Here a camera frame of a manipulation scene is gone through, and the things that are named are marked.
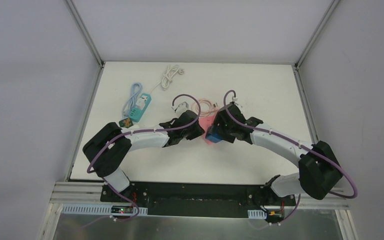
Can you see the blue cube plug adapter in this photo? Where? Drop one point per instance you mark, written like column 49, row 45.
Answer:
column 213, row 137

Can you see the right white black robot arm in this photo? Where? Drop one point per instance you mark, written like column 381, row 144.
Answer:
column 317, row 165

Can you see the pink triangular power strip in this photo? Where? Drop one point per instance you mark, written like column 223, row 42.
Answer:
column 205, row 123

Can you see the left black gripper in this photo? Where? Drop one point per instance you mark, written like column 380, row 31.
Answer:
column 194, row 129

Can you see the teal power strip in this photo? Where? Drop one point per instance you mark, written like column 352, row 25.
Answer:
column 136, row 114

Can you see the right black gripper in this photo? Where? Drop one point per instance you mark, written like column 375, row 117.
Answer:
column 220, row 125

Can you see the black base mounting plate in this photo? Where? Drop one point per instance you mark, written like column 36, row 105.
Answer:
column 207, row 200

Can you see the white plug in teal strip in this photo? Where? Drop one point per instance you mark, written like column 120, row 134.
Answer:
column 141, row 103

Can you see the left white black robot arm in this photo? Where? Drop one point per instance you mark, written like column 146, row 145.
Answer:
column 106, row 149

